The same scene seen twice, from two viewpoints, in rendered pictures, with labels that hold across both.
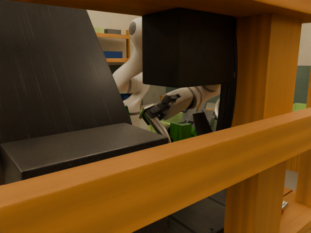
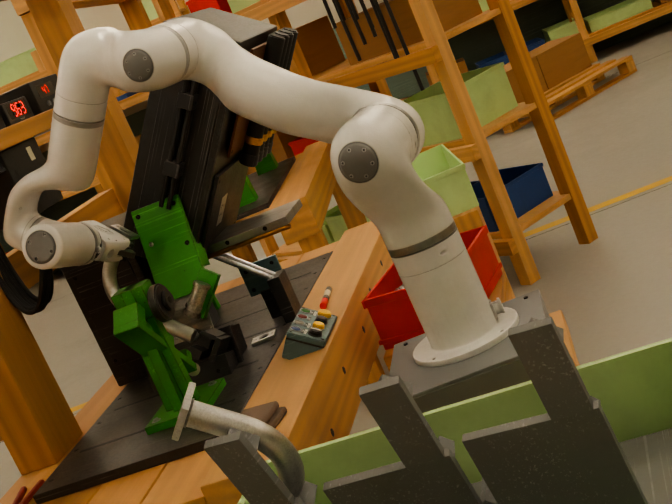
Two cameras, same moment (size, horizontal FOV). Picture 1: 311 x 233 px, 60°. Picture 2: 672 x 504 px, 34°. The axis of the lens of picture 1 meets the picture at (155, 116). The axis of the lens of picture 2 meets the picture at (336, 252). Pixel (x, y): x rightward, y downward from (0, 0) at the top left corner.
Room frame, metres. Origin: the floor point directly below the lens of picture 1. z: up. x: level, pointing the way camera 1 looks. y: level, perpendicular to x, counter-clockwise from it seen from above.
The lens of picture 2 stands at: (2.89, -0.99, 1.52)
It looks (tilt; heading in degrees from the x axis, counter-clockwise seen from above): 12 degrees down; 144
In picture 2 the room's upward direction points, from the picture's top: 23 degrees counter-clockwise
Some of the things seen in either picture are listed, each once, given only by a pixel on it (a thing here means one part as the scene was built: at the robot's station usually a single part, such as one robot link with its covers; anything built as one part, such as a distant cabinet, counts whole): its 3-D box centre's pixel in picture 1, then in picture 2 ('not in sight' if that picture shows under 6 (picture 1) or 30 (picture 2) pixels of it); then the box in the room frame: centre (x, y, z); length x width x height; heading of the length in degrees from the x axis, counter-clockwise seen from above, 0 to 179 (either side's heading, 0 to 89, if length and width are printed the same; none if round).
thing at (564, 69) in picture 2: not in sight; (547, 80); (-3.04, 6.00, 0.22); 1.20 x 0.80 x 0.44; 85
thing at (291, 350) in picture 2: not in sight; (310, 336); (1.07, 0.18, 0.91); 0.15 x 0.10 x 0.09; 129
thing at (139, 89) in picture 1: (134, 92); (389, 181); (1.57, 0.12, 1.22); 0.19 x 0.12 x 0.24; 119
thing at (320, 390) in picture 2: not in sight; (333, 341); (0.94, 0.32, 0.82); 1.50 x 0.14 x 0.15; 129
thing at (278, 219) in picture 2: not in sight; (219, 242); (0.75, 0.27, 1.11); 0.39 x 0.16 x 0.03; 39
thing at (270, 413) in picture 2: not in sight; (255, 423); (1.31, -0.14, 0.91); 0.10 x 0.08 x 0.03; 119
